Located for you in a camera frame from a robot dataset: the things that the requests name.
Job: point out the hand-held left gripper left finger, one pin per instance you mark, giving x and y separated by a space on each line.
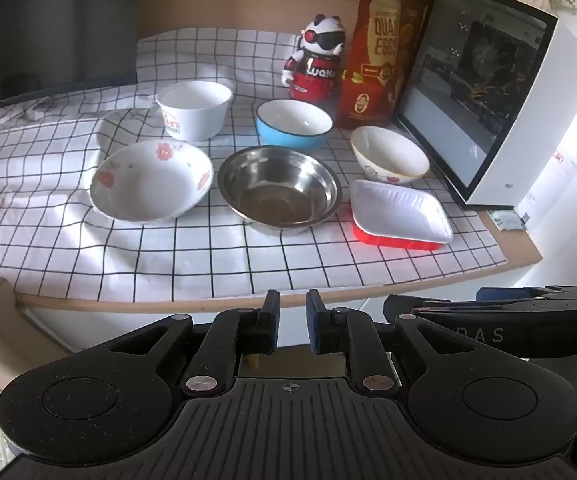
272 327

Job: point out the white rectangular plate red underside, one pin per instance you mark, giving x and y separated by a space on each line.
398 210

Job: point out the white black checked tablecloth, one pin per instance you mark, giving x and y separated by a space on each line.
43 210

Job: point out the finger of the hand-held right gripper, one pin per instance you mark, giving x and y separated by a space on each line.
508 295
443 305

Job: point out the dark monitor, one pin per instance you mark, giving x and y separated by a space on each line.
103 20

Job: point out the white computer case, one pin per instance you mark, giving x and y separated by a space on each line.
518 110

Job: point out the white bowl with cartoon print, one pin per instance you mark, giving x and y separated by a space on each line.
393 152

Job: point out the red white robot toy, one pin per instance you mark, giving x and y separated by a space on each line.
313 75

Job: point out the small green white packet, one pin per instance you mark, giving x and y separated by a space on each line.
508 221

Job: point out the brown red snack bag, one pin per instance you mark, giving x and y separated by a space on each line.
373 60

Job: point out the white floral bowl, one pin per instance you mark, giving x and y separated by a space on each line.
148 185

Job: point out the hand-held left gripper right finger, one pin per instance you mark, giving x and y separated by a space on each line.
312 327

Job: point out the blue bowl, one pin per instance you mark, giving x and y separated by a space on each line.
278 135

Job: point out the white bowl with red print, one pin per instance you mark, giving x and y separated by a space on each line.
203 120

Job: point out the stainless steel bowl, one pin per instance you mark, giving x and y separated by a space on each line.
278 185

